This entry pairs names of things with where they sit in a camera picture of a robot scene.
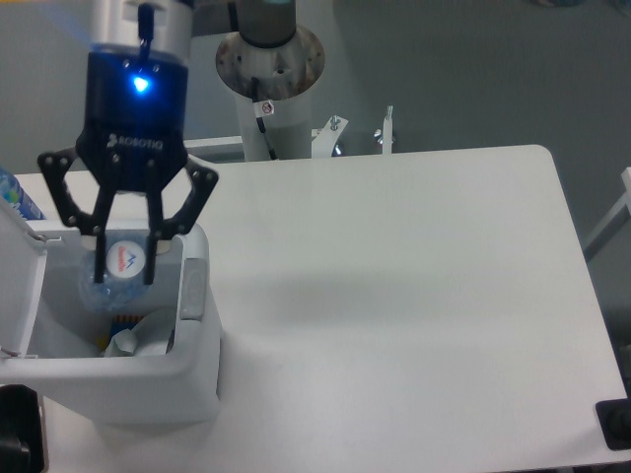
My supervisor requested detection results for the white plastic trash can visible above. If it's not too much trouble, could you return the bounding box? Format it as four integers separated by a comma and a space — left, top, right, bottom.
1, 220, 223, 424

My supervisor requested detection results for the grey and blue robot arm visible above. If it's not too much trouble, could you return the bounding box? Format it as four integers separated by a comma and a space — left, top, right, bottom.
37, 1, 298, 285

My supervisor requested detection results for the white bracket with bolt middle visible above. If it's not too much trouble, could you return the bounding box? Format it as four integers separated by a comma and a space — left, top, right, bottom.
312, 115, 349, 159

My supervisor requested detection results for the blue patterned cylinder can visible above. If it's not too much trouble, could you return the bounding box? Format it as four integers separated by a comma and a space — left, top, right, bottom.
0, 168, 46, 221

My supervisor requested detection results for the black cable on pedestal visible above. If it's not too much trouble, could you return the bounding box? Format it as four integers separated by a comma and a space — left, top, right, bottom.
249, 76, 279, 162

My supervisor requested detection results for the white trash can lid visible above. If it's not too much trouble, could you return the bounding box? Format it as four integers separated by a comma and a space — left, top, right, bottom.
1, 198, 47, 357

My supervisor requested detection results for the black clamp bottom right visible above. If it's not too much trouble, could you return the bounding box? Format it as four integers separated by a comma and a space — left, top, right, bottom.
596, 398, 630, 451

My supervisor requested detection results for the black device bottom left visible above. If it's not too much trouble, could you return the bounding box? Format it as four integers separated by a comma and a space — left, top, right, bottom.
1, 384, 45, 472

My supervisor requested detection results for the white paper tissue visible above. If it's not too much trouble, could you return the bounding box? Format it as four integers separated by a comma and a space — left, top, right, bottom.
100, 307, 175, 358

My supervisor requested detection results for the white bracket with bolt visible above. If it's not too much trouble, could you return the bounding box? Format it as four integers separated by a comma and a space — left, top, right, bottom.
312, 115, 349, 159
374, 104, 395, 155
183, 136, 245, 162

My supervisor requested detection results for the blue and orange snack wrapper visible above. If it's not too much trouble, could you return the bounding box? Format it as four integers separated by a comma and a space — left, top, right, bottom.
96, 314, 145, 352

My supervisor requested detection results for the white bracket with bolt right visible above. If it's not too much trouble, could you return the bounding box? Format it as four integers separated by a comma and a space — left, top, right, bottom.
374, 104, 395, 155

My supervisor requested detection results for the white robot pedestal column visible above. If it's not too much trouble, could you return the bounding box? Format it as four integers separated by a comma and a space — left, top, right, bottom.
216, 26, 325, 162

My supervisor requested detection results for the white metal frame right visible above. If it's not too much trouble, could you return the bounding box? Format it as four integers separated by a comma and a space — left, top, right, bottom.
583, 168, 630, 262

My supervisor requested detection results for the white bracket with bolt left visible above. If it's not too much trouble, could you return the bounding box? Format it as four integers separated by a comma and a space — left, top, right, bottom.
183, 136, 245, 162

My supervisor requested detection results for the clear plastic water bottle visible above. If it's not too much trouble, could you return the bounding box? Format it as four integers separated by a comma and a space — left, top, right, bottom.
77, 231, 175, 313

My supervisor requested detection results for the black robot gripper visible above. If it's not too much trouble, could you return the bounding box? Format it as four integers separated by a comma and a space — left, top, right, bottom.
36, 51, 219, 286

